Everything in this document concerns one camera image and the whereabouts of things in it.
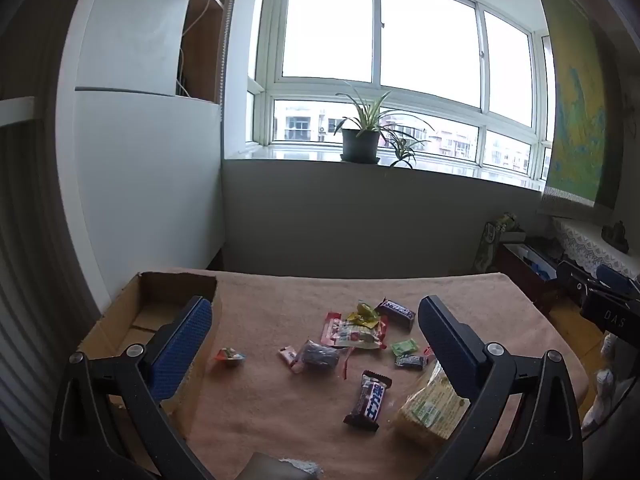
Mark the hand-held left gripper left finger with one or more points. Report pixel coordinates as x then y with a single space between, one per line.
182 347

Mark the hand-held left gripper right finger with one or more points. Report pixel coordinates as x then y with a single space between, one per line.
450 350

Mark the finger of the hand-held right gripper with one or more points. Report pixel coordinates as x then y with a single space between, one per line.
575 280
614 278

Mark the small dark blue candy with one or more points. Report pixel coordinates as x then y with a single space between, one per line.
410 361

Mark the small green candy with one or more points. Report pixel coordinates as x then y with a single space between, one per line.
404 346

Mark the small orange candy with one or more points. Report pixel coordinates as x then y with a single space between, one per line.
230 356

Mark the cardboard box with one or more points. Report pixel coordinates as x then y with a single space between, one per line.
150 305

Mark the yellow cracker pack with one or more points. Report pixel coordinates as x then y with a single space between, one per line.
430 412

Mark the dark chocolate bar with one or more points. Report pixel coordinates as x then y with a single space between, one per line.
396 311

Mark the yellow green candy wrapper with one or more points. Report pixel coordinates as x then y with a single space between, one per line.
365 312

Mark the brown chocolate bar white print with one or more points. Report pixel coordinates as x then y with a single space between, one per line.
370 400

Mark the red and white snack packet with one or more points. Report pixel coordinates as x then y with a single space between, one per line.
352 334

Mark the small pink candy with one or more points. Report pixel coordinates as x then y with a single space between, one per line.
287 355

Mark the dark snack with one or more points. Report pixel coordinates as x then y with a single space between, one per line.
317 355

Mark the person's right hand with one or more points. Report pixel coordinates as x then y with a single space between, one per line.
602 387

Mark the white lace cloth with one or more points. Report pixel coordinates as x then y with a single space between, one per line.
585 247

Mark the dark figurine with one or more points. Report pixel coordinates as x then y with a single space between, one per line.
617 237

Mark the dark red crate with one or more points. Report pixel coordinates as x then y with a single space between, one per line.
525 270

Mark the green printed bag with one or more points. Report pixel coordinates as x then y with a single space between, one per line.
487 247

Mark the white ribbed shutter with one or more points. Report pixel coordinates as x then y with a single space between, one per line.
35 260

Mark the white cabinet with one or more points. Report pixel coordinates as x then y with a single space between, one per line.
145 160

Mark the potted spider plant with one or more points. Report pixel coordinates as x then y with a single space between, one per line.
359 142

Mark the white framed window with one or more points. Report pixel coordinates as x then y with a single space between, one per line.
425 35

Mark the wooden shelf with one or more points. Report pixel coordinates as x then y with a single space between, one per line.
205 50

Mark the wall map poster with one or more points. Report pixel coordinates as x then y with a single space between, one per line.
580 110

